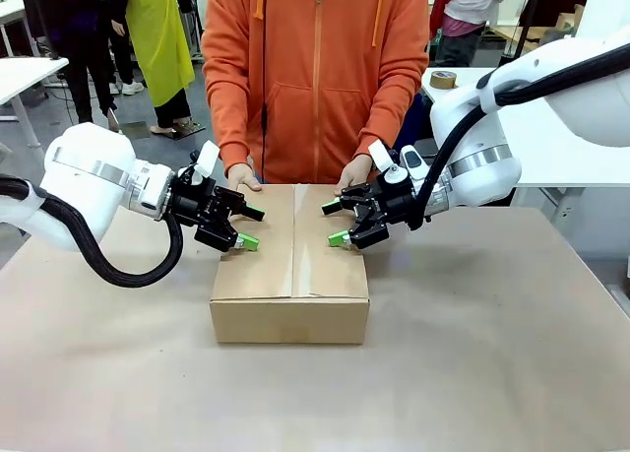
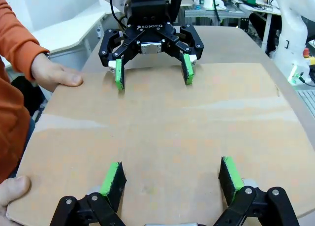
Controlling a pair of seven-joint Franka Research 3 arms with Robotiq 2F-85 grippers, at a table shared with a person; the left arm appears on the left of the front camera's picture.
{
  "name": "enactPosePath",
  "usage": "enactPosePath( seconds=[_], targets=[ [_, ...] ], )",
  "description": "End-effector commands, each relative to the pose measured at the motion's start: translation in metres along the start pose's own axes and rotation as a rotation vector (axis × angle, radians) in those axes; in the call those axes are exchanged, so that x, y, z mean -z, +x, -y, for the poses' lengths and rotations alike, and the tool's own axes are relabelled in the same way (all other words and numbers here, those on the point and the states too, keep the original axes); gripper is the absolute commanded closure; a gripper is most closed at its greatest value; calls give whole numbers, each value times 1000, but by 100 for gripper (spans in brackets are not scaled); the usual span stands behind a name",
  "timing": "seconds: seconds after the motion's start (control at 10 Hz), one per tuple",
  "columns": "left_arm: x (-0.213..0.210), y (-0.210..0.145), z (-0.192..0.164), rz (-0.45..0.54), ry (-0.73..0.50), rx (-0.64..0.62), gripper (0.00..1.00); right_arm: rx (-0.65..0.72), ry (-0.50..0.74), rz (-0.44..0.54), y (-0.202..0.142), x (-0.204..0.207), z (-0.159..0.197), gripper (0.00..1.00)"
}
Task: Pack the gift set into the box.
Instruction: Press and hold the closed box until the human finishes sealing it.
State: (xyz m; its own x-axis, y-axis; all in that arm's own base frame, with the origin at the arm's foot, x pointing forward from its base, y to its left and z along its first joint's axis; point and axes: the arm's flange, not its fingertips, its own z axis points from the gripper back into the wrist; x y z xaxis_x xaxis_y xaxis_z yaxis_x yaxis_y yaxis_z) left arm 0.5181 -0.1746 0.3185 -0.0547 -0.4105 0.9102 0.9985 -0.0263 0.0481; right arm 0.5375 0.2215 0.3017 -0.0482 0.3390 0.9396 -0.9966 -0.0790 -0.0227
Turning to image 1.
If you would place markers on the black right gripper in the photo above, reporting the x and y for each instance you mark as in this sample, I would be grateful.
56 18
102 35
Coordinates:
398 201

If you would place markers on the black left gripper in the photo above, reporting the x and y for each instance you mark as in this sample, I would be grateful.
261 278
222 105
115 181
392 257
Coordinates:
194 201

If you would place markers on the brown cardboard box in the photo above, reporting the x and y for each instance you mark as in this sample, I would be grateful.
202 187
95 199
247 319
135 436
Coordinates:
290 319

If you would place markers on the person's left forearm orange sleeve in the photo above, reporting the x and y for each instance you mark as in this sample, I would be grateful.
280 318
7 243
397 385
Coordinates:
394 117

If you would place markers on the person's right forearm orange sleeve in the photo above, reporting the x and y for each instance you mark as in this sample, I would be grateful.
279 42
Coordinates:
224 127

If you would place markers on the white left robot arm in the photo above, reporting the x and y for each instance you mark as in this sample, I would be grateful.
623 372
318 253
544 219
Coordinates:
88 147

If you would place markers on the person's left hand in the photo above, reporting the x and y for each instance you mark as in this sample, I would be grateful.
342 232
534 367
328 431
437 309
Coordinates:
357 171

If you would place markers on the person's right hand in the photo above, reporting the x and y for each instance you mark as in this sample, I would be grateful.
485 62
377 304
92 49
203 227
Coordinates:
243 176

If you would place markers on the dark floor mat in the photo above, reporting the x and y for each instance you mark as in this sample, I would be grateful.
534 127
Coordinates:
189 128
134 129

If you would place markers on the person in orange hoodie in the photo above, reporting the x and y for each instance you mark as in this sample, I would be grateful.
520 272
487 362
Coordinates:
315 78

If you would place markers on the brown packing tape roll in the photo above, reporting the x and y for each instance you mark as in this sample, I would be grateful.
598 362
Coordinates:
444 79

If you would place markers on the person in yellow apron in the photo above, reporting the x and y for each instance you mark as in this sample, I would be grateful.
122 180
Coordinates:
157 43

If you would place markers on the person in pink white top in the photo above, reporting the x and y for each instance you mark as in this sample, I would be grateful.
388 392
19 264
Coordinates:
467 9

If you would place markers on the person in black clothes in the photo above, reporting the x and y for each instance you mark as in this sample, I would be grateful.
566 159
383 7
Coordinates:
79 28

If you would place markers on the white side table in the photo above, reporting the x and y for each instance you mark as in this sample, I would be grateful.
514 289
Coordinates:
29 73

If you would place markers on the black stand pole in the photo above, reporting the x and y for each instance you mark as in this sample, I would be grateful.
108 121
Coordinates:
524 9

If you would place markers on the stacked cardboard boxes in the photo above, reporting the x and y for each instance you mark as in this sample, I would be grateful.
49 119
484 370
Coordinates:
571 19

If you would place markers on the white background desk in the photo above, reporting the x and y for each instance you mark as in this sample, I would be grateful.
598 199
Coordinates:
10 14

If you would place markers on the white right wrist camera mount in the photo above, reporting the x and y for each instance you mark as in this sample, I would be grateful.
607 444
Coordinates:
380 154

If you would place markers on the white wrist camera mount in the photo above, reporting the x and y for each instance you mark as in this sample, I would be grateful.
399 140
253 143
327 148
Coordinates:
207 156
380 154

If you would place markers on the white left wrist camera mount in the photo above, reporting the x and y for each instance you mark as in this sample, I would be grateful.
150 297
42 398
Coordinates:
207 156

